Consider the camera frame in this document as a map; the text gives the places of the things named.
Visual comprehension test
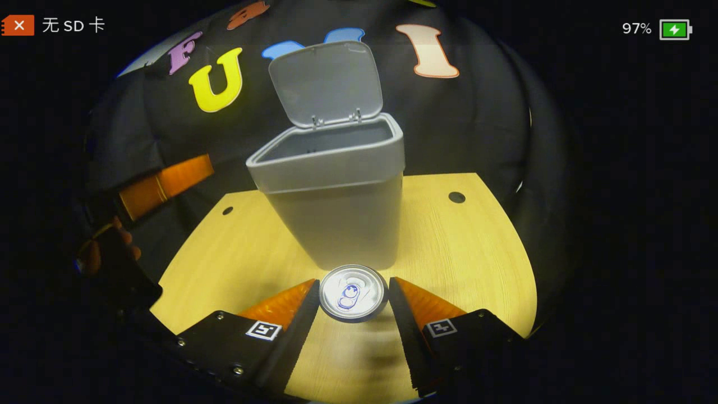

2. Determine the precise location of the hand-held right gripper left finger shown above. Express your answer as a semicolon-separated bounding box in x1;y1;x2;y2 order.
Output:
174;279;320;393

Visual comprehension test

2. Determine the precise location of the silver pop can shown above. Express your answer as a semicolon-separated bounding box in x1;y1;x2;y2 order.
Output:
319;264;389;323

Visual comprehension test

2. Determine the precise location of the white desktop garbage bin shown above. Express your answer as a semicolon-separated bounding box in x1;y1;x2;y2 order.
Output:
246;40;406;271

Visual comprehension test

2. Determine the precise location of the black backdrop cloth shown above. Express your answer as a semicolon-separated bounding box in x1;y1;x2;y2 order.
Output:
84;0;573;337

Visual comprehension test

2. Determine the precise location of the wooden desktop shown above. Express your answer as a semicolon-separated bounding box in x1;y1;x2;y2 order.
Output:
150;173;538;404

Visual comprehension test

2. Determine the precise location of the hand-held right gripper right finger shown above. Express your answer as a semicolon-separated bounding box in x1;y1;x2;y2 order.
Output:
389;276;528;398

